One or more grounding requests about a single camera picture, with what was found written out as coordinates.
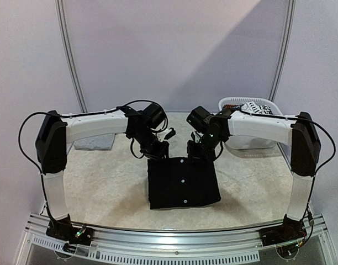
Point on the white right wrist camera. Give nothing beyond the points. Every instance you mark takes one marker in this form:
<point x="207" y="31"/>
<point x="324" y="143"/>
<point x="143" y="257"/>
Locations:
<point x="196" y="136"/>

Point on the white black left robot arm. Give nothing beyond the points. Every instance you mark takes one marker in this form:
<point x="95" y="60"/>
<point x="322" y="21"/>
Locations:
<point x="60" y="132"/>

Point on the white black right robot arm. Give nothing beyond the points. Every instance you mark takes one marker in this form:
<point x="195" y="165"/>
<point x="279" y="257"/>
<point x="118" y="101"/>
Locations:
<point x="298" y="132"/>

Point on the aluminium front rail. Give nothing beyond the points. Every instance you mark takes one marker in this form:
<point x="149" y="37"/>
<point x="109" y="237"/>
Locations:
<point x="124" y="246"/>

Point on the aluminium right corner post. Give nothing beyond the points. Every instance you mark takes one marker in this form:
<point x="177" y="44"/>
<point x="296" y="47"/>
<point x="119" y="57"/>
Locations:
<point x="286" y="35"/>

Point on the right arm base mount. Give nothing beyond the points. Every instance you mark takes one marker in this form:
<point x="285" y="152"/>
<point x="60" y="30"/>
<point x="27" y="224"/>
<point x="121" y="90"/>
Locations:
<point x="291" y="233"/>

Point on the aluminium corner post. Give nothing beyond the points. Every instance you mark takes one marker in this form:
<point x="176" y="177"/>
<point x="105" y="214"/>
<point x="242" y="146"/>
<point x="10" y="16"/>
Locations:
<point x="286" y="35"/>
<point x="66" y="41"/>

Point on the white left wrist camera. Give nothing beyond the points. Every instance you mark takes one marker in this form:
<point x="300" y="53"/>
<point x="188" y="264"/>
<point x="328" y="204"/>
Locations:
<point x="166" y="134"/>

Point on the black white striped garment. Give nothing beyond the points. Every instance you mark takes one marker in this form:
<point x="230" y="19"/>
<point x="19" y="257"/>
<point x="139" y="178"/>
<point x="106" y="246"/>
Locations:
<point x="252" y="107"/>

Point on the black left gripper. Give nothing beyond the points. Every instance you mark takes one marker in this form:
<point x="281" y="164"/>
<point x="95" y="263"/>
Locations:
<point x="159" y="154"/>

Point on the grey t-shirt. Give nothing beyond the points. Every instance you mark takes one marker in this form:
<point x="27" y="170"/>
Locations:
<point x="95" y="143"/>

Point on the aluminium left corner post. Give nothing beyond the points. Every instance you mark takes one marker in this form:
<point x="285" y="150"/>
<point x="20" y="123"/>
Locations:
<point x="66" y="41"/>

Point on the navy printed garment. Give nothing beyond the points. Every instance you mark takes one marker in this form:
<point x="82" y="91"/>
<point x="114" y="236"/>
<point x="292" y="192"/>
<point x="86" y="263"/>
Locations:
<point x="231" y="107"/>

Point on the translucent white laundry basket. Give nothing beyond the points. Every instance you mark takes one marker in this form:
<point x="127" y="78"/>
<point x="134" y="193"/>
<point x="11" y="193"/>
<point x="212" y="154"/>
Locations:
<point x="247" y="142"/>

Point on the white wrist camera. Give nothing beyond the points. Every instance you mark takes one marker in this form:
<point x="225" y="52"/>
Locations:
<point x="166" y="134"/>
<point x="196" y="136"/>

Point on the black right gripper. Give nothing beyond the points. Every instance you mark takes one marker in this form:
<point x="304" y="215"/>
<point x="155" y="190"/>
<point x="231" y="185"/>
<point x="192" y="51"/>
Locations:
<point x="199" y="150"/>

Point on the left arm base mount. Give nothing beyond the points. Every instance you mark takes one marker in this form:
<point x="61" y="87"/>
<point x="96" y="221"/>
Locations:
<point x="74" y="235"/>

